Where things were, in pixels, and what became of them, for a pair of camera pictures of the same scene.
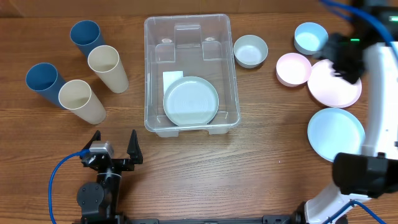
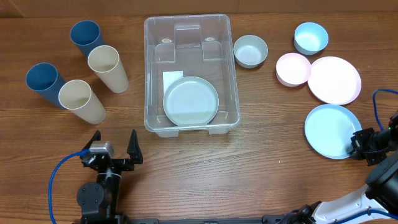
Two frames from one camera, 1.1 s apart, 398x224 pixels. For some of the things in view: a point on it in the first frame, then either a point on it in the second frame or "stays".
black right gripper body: x=340 y=53 to x=371 y=150
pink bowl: x=293 y=70 stays
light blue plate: x=332 y=130 stays
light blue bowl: x=310 y=38 stays
